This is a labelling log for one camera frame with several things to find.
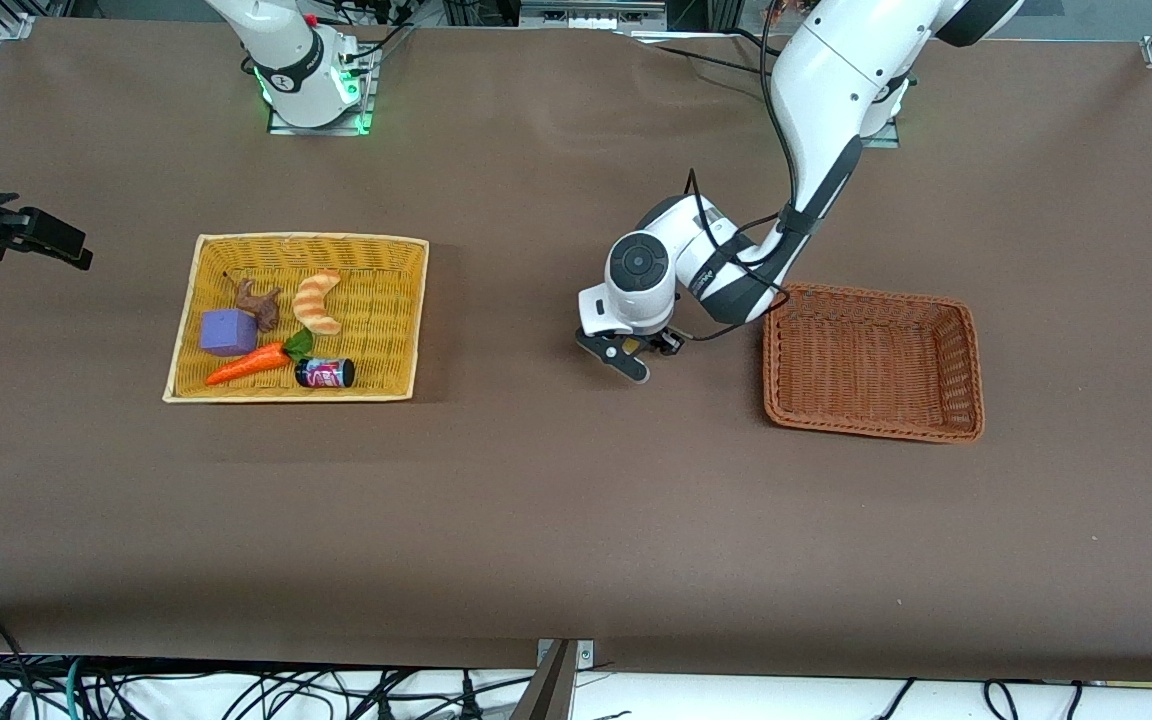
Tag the brown toy lion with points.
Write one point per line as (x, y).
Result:
(258, 305)

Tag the toy croissant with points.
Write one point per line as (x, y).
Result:
(316, 305)

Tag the orange background object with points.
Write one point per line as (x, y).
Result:
(786, 8)

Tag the orange toy carrot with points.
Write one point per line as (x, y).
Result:
(251, 362)

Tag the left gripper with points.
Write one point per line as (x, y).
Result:
(665, 342)

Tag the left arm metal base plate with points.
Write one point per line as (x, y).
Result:
(881, 135)

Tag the brown woven rectangular basket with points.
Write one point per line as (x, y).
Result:
(871, 360)

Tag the small metal clamp bracket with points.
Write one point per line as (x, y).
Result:
(584, 652)

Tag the purple foam block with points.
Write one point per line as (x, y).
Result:
(226, 332)

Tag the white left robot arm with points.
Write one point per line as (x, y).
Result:
(836, 70)

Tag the small jar with black lid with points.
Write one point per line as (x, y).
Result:
(328, 374)

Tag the brown table cloth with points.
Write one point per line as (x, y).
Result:
(576, 520)

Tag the grey metal stand post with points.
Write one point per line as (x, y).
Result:
(546, 690)

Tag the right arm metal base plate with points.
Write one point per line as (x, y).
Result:
(321, 128)

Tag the grey background equipment box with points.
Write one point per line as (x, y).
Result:
(591, 12)

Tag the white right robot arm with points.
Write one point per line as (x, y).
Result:
(286, 50)

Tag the yellow woven rectangular basket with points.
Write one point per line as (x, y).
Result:
(376, 340)

